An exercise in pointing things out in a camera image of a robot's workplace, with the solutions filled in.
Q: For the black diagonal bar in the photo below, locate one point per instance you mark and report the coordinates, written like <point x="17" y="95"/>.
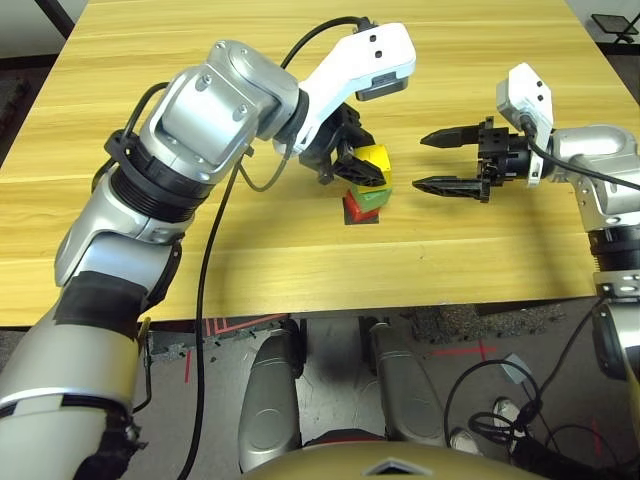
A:
<point x="60" y="17"/>

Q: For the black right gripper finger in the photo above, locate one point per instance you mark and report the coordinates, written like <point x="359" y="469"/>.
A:
<point x="450" y="137"/>
<point x="450" y="186"/>

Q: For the green block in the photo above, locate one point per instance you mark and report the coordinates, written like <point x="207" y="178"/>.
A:
<point x="375" y="200"/>

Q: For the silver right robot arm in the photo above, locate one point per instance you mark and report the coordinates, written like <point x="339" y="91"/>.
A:
<point x="605" y="190"/>

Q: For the white sneaker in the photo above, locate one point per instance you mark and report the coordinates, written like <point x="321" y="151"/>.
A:
<point x="507" y="410"/>
<point x="465" y="441"/>

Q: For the grey robot leg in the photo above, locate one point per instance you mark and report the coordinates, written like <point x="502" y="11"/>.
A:
<point x="410" y="390"/>
<point x="272" y="400"/>

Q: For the yellow block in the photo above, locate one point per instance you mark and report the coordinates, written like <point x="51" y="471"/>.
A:
<point x="377" y="157"/>

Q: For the red block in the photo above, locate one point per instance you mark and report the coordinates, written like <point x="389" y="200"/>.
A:
<point x="357" y="212"/>

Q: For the gold robot torso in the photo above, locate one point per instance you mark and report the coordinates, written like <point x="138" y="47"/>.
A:
<point x="390" y="462"/>

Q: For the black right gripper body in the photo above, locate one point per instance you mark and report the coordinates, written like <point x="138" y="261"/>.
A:
<point x="505" y="155"/>

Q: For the black rubber floor mat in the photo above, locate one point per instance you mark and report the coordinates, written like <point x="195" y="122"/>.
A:
<point x="12" y="107"/>

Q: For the black folding stand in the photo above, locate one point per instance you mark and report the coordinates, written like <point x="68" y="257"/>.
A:
<point x="617" y="27"/>

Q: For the black square marker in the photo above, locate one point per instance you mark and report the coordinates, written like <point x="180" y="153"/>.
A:
<point x="362" y="223"/>

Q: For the grey right robot leg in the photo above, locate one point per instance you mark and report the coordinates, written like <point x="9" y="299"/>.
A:
<point x="410" y="390"/>

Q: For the dark trouser leg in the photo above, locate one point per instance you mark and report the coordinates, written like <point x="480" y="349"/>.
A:
<point x="565" y="462"/>

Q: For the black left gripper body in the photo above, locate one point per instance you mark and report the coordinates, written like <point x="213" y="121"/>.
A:
<point x="325" y="150"/>

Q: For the black speckled rubber mat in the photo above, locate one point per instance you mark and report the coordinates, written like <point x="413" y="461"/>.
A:
<point x="460" y="322"/>

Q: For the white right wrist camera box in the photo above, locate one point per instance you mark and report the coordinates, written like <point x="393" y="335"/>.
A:
<point x="530" y="95"/>

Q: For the grey left robot leg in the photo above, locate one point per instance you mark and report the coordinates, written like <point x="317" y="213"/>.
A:
<point x="272" y="400"/>

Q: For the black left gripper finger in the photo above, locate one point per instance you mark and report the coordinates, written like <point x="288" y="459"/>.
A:
<point x="357" y="172"/>

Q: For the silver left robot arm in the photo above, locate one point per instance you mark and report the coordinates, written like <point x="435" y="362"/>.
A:
<point x="200" y="130"/>

